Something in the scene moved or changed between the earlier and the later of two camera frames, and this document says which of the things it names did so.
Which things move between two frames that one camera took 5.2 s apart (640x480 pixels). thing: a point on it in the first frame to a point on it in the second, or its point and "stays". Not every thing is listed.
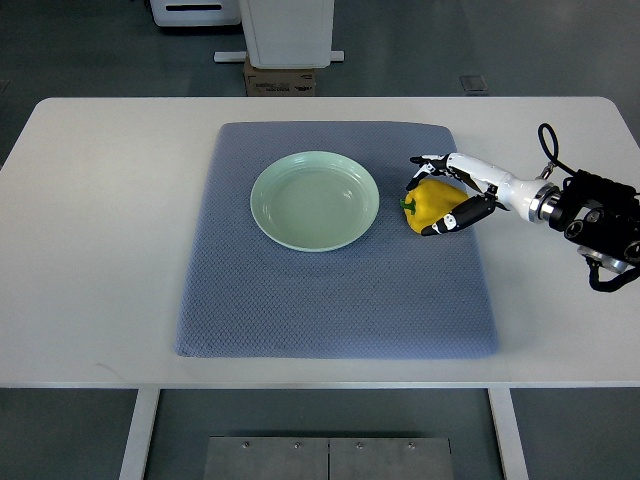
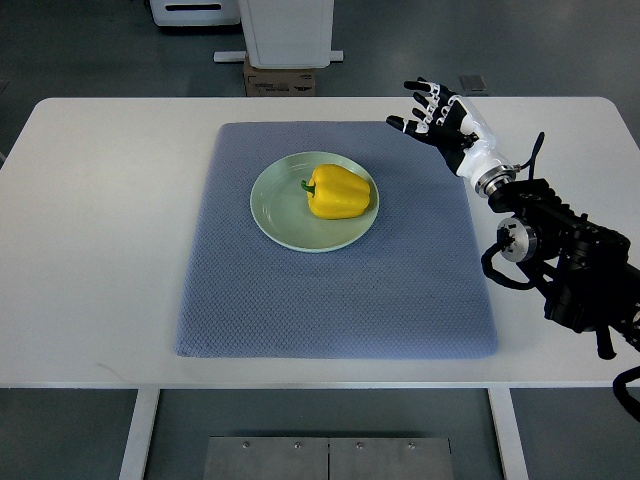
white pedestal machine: x=285 y=34 stays
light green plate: x=314 y=201 stays
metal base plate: x=328 y=458 stays
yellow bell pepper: x=430 y=201 to x=337 y=192
